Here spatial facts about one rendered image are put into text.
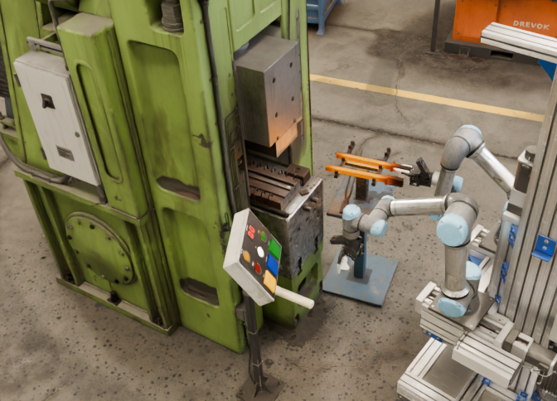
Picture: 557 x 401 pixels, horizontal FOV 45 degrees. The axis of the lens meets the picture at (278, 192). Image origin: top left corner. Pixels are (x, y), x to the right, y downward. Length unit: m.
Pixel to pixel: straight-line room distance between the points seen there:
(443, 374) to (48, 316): 2.42
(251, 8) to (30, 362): 2.47
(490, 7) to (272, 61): 3.82
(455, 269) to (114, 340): 2.23
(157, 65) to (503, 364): 1.97
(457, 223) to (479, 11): 4.14
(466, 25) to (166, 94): 4.12
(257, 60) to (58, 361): 2.21
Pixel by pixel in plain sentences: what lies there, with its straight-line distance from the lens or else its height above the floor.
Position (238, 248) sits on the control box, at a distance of 2.87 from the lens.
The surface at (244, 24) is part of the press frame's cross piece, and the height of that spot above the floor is 1.91.
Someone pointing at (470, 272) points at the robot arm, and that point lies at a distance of 3.01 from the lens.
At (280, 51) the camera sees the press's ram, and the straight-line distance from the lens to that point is 3.05.
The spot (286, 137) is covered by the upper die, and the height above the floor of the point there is 1.33.
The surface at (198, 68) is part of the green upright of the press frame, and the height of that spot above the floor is 1.88.
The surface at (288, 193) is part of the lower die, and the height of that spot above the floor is 0.98.
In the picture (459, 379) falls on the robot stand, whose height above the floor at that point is 0.21.
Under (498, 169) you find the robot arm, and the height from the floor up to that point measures 1.13.
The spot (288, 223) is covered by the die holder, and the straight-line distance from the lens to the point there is 3.41.
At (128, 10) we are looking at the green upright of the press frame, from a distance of 2.86.
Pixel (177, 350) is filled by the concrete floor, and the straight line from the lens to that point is 4.08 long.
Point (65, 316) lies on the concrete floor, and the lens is 4.46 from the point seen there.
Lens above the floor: 3.21
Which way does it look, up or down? 40 degrees down
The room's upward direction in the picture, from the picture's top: 4 degrees counter-clockwise
